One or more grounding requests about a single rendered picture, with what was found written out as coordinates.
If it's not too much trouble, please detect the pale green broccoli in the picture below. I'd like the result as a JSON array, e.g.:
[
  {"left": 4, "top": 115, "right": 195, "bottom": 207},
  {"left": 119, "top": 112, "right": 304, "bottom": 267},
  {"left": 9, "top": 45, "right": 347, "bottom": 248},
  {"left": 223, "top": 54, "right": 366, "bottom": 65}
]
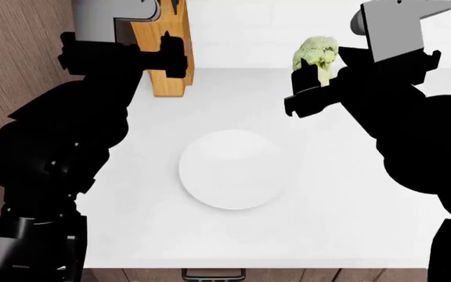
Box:
[{"left": 290, "top": 35, "right": 341, "bottom": 88}]

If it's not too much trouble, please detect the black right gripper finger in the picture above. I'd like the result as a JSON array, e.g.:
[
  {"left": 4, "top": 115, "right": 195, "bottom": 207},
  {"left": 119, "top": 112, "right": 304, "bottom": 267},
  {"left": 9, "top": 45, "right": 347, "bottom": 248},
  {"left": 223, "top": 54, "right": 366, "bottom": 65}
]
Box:
[
  {"left": 290, "top": 60, "right": 322, "bottom": 95},
  {"left": 337, "top": 45, "right": 373, "bottom": 72}
]

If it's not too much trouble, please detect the black metal drawer handle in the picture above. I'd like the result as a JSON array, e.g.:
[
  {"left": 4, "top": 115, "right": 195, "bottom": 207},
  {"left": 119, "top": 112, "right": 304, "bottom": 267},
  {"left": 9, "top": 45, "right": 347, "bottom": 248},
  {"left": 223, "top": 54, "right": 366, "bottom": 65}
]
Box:
[{"left": 181, "top": 267, "right": 247, "bottom": 282}]

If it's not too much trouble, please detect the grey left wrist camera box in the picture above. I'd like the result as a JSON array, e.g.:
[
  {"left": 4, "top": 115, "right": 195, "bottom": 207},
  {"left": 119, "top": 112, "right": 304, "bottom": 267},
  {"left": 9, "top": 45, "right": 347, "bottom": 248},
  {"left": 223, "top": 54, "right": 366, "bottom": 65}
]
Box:
[{"left": 71, "top": 0, "right": 161, "bottom": 44}]

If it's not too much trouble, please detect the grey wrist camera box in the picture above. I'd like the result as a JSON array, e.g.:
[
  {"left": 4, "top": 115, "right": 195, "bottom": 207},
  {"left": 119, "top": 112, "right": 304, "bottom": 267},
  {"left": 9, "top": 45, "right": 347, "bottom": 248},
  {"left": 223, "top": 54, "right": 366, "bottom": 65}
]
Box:
[
  {"left": 71, "top": 0, "right": 161, "bottom": 44},
  {"left": 349, "top": 0, "right": 451, "bottom": 63}
]

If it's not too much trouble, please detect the wooden knife block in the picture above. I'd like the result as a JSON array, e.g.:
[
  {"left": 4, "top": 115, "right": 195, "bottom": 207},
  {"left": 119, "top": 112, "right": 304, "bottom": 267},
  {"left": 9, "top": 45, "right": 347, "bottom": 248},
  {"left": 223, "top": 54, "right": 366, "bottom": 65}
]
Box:
[{"left": 130, "top": 0, "right": 196, "bottom": 99}]

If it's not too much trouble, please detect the white round plate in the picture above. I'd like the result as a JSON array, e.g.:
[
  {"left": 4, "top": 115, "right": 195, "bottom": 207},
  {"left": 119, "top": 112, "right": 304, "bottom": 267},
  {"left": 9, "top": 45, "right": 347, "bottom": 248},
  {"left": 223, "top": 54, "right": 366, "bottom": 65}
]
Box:
[{"left": 178, "top": 129, "right": 290, "bottom": 211}]

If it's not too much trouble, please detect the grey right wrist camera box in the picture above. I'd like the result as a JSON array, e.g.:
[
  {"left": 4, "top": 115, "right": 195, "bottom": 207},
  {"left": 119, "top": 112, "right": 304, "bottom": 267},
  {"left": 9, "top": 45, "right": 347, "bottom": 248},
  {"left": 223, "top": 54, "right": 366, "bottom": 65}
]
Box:
[{"left": 349, "top": 0, "right": 451, "bottom": 63}]

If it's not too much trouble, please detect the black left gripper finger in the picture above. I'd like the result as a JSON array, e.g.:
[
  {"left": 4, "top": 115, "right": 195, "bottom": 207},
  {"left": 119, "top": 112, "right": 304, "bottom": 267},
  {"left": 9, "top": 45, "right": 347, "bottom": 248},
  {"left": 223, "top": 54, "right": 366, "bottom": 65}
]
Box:
[
  {"left": 58, "top": 31, "right": 78, "bottom": 71},
  {"left": 160, "top": 30, "right": 189, "bottom": 79}
]

